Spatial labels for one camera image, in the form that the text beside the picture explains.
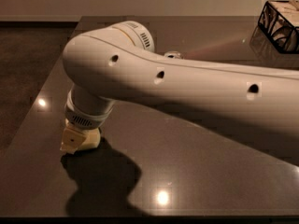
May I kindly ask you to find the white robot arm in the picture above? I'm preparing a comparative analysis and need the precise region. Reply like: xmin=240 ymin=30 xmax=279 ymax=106
xmin=63 ymin=21 xmax=299 ymax=164

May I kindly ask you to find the white green soda can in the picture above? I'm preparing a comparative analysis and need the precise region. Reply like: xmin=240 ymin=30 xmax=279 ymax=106
xmin=164 ymin=51 xmax=183 ymax=59

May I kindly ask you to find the yellow wavy sponge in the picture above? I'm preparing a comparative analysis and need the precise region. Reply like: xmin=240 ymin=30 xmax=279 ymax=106
xmin=81 ymin=129 xmax=101 ymax=150

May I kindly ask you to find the black wire basket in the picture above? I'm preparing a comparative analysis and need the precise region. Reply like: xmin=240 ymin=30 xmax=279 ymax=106
xmin=258 ymin=0 xmax=299 ymax=54

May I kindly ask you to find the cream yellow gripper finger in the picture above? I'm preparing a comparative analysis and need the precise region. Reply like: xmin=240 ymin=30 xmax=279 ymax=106
xmin=60 ymin=142 xmax=78 ymax=154

